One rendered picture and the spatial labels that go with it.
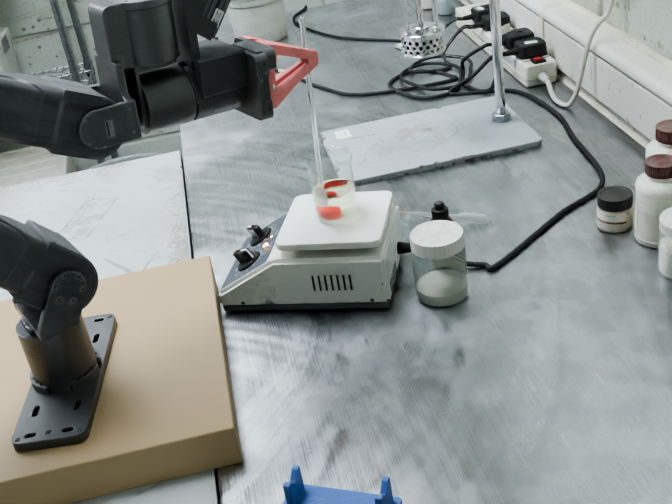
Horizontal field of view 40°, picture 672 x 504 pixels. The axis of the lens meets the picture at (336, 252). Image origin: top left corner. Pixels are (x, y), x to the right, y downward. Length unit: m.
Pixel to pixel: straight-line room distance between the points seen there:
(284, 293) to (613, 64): 0.62
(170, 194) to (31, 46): 2.09
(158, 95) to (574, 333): 0.48
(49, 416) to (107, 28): 0.36
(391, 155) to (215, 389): 0.58
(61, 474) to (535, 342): 0.47
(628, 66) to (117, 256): 0.75
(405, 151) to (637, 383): 0.60
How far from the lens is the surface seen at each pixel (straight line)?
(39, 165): 3.28
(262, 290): 1.06
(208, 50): 0.92
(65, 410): 0.93
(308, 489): 0.83
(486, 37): 1.76
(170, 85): 0.89
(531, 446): 0.86
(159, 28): 0.87
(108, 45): 0.87
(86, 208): 1.44
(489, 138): 1.40
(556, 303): 1.03
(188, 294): 1.06
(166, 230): 1.31
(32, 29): 3.43
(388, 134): 1.45
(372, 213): 1.05
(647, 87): 1.33
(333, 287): 1.03
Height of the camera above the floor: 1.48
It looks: 30 degrees down
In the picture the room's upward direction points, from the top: 10 degrees counter-clockwise
